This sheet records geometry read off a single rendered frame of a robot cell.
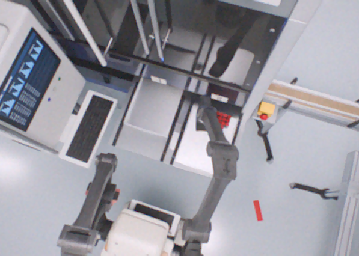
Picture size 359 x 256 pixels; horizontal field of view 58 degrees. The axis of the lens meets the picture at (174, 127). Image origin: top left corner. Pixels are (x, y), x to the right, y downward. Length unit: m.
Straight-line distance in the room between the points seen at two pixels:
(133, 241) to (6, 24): 0.97
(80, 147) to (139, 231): 0.82
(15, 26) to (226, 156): 0.95
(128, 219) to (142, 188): 1.36
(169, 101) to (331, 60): 1.74
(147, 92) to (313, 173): 1.56
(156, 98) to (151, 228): 0.84
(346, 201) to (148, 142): 1.27
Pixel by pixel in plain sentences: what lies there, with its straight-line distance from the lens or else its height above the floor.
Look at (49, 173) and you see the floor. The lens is 2.90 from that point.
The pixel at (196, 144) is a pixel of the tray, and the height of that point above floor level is 0.88.
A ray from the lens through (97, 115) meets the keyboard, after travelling 1.97.
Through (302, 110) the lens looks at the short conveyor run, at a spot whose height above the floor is 0.91.
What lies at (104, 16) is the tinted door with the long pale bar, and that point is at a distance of 1.40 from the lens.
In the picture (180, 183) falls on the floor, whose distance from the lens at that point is 2.65.
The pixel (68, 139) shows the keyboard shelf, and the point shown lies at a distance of 2.01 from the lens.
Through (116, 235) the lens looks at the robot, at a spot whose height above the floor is 1.39.
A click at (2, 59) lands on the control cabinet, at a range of 1.43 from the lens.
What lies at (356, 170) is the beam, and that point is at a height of 0.55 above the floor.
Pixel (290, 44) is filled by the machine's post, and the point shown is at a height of 1.68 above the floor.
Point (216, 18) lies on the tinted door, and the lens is 1.13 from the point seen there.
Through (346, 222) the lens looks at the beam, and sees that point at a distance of 2.29.
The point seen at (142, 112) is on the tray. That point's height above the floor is 0.88.
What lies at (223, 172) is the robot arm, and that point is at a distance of 1.13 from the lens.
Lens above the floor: 2.64
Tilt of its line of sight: 75 degrees down
